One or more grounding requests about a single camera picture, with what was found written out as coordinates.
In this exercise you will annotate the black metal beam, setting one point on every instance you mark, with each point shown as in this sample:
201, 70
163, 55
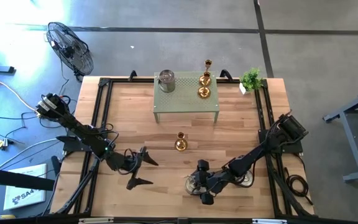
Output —
17, 180

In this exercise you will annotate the green perforated metal shelf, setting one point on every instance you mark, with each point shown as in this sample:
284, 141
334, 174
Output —
185, 102

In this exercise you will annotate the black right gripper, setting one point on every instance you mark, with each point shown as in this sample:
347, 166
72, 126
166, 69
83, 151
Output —
217, 182

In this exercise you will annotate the green plant in white pot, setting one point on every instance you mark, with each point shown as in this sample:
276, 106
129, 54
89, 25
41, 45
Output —
251, 80

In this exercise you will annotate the grey metal table frame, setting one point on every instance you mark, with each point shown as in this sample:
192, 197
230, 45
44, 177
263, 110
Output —
353, 146

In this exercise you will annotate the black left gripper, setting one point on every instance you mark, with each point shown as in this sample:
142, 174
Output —
124, 161

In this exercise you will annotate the silver candle tin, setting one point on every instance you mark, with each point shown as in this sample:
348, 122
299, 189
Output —
166, 76
191, 186
248, 183

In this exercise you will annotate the black floor fan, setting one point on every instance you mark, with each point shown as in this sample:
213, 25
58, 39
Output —
70, 49

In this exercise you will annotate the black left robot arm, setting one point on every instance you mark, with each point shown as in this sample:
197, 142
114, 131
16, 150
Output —
76, 127

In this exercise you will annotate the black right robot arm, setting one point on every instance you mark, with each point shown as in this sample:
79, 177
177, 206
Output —
253, 157

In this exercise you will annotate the white printed cardboard box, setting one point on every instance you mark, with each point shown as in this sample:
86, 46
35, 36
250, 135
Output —
26, 196

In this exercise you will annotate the gold candlestick holder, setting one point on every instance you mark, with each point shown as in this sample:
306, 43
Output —
204, 92
181, 145
200, 81

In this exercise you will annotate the black aluminium table frame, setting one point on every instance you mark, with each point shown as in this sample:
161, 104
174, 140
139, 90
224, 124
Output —
141, 80

